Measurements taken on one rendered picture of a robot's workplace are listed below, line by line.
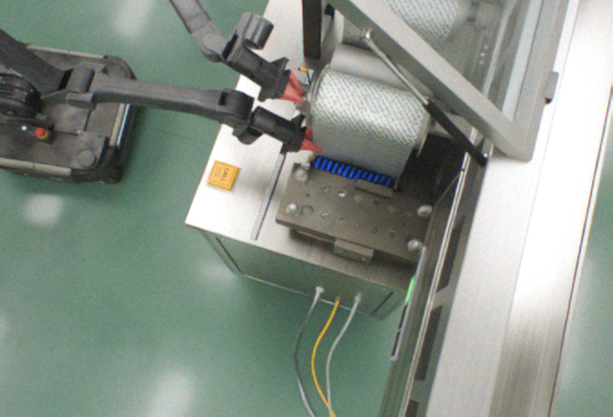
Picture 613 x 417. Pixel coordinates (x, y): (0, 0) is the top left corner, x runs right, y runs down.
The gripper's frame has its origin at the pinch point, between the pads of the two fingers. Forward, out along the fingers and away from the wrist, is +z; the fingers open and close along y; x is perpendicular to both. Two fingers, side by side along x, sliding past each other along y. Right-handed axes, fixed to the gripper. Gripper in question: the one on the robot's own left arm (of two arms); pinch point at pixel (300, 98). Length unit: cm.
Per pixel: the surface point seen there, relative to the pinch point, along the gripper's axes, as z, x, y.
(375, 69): 11.0, 10.3, -11.6
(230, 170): 7.0, -34.4, 12.9
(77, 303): 20, -146, 59
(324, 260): 32.8, -15.1, 29.6
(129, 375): 43, -126, 79
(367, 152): 19.4, 5.8, 5.7
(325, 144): 13.1, -3.2, 5.5
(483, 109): -10, 62, 19
